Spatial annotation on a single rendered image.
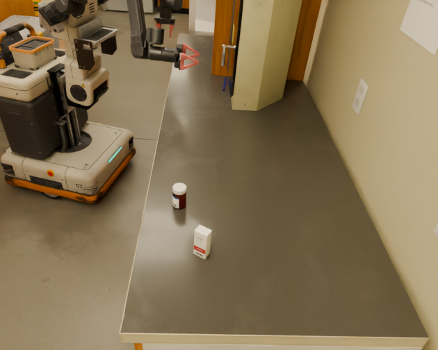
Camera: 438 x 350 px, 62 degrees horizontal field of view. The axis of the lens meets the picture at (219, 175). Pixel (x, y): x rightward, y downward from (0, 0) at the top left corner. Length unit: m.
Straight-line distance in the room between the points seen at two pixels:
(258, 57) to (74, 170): 1.37
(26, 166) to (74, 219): 0.45
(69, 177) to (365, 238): 1.79
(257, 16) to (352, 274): 0.98
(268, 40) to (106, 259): 1.46
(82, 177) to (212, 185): 1.31
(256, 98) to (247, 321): 1.02
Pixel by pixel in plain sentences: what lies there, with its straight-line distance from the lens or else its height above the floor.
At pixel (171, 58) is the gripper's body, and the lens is 1.59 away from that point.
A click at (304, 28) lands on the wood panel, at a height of 1.21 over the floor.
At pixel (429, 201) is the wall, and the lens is 1.04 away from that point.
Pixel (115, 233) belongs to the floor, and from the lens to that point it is 2.34.
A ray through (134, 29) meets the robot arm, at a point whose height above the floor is 1.22.
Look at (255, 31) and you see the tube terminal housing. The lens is 1.52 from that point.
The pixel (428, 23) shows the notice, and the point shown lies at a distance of 1.14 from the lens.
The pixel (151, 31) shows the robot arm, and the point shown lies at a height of 1.23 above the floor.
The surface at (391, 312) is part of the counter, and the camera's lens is 1.02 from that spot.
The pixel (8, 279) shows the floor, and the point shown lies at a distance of 2.29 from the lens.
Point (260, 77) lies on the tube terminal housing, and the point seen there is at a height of 1.10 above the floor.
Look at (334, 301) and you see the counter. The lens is 0.98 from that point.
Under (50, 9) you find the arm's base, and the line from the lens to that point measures 1.99.
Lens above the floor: 1.71
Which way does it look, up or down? 38 degrees down
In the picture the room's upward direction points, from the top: 6 degrees clockwise
